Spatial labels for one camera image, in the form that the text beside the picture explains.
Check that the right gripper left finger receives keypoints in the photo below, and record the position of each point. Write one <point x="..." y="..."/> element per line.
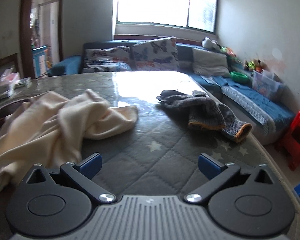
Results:
<point x="80" y="176"/>

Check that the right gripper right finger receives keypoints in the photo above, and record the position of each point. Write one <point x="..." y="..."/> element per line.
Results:
<point x="218" y="174"/>

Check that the cream sweater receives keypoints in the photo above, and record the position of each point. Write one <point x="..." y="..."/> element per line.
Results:
<point x="49" y="129"/>

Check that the grey knit garment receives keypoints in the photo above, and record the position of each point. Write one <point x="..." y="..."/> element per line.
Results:
<point x="204" y="113"/>

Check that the blue corner sofa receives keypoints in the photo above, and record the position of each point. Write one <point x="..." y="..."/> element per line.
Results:
<point x="268" y="118"/>

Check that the red plastic stool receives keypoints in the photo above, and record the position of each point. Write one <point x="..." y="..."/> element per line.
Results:
<point x="291" y="142"/>

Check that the green bowl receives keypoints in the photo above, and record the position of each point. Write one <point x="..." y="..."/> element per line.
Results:
<point x="239" y="77"/>

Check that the clear plastic storage box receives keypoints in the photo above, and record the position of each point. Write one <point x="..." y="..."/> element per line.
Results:
<point x="268" y="87"/>

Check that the green booklet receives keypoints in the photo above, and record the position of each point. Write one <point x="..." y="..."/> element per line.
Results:
<point x="25" y="82"/>

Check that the grey cushion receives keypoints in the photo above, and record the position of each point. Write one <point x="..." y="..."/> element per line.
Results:
<point x="208" y="63"/>

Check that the colourful plush toys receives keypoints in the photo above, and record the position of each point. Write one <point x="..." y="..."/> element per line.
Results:
<point x="253" y="65"/>

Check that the flat butterfly cushion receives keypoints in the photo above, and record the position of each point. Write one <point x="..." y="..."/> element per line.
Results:
<point x="115" y="59"/>

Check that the tissue box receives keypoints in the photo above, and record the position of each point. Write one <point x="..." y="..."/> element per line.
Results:
<point x="7" y="82"/>

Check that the blue white kids cabinet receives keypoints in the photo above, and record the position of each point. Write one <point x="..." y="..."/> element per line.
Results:
<point x="40" y="61"/>

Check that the upright butterfly cushion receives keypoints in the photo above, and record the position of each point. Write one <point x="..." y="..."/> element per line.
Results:
<point x="156" y="55"/>

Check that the panda plush toy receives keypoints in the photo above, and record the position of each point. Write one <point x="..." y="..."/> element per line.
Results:
<point x="209" y="44"/>

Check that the window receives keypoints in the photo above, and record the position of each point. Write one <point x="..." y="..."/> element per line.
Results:
<point x="193" y="14"/>

